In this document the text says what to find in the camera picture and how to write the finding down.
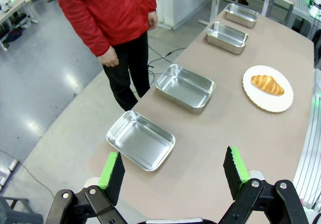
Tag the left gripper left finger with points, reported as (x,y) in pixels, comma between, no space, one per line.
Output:
(114,181)

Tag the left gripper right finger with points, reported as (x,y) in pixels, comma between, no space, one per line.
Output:
(234,178)

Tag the golden croissant bread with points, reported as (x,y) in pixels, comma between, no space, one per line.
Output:
(267,85)

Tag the stainless steel rectangular container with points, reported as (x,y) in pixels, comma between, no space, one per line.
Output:
(185,88)
(225,37)
(240,14)
(140,141)

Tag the person's right hand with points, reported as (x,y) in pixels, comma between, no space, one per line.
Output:
(109,57)

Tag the person's left hand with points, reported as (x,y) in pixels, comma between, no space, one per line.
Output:
(153,20)

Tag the white scalloped plate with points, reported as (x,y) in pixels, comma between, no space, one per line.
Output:
(273,103)

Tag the person's black trousers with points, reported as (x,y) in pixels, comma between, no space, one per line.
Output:
(128,70)

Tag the person's red jacket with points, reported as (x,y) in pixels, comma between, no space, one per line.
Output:
(105,10)

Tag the wooden-top workbench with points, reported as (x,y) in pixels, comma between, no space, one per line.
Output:
(15,5)

